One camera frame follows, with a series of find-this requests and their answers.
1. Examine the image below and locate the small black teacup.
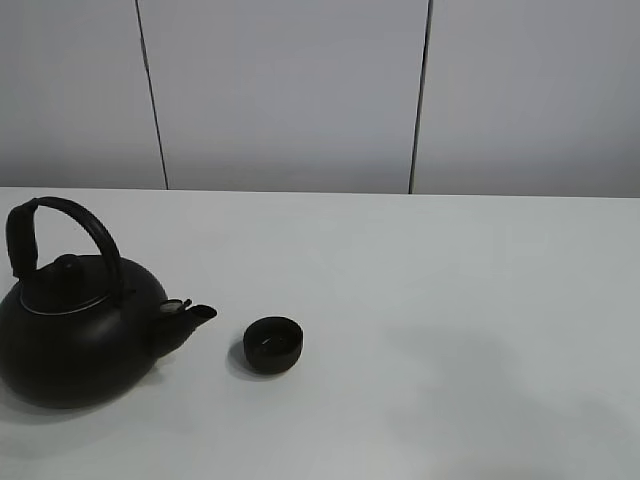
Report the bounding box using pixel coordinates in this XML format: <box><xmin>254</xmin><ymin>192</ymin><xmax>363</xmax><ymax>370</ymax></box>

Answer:
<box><xmin>242</xmin><ymin>316</ymin><xmax>304</xmax><ymax>375</ymax></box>

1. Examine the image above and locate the black round teapot kettle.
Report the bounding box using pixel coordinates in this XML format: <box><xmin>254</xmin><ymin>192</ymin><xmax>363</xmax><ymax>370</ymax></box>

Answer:
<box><xmin>1</xmin><ymin>196</ymin><xmax>217</xmax><ymax>409</ymax></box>

